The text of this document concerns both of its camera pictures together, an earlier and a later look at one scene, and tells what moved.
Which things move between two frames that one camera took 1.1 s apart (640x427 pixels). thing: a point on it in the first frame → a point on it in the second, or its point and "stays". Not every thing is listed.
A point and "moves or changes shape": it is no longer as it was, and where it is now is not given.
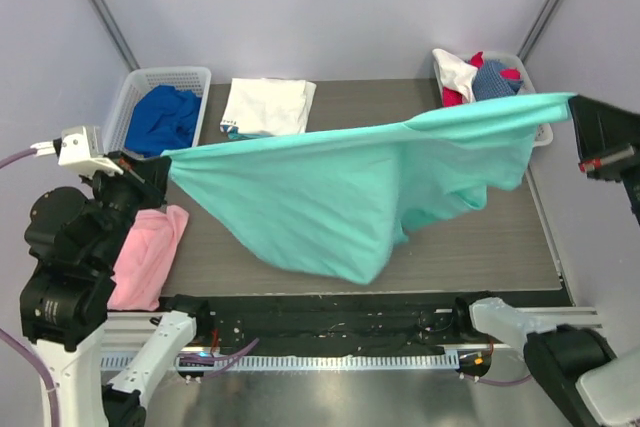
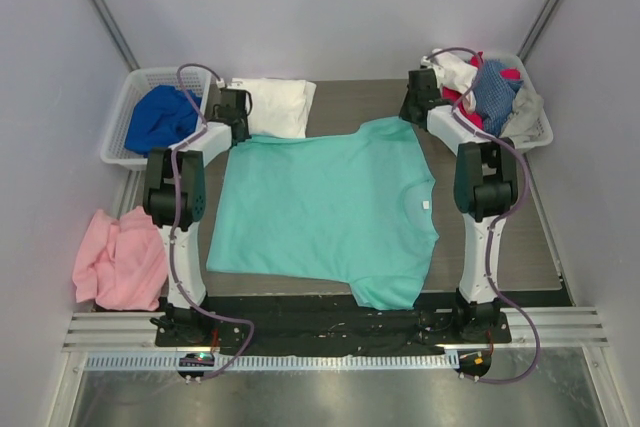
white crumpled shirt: [454, 74] stays
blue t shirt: [164, 120] stays
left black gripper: [151, 179] → [240, 130]
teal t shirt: [344, 202] moves or changes shape
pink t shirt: [145, 258] stays
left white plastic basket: [191, 79] stays
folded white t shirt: [272, 106] stays
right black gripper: [598, 131] → [411, 112]
